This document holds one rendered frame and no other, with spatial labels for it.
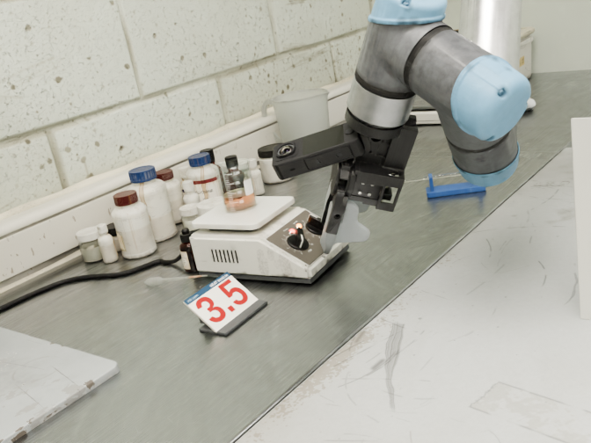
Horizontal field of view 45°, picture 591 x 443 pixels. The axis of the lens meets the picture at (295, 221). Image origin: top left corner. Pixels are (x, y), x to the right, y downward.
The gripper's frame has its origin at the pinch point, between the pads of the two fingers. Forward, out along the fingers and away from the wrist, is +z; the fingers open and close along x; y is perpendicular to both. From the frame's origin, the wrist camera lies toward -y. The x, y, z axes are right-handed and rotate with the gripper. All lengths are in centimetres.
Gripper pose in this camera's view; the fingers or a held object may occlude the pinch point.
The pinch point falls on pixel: (323, 234)
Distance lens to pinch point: 96.0
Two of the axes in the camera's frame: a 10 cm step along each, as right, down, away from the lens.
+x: 0.6, -6.4, 7.6
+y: 9.8, 1.8, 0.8
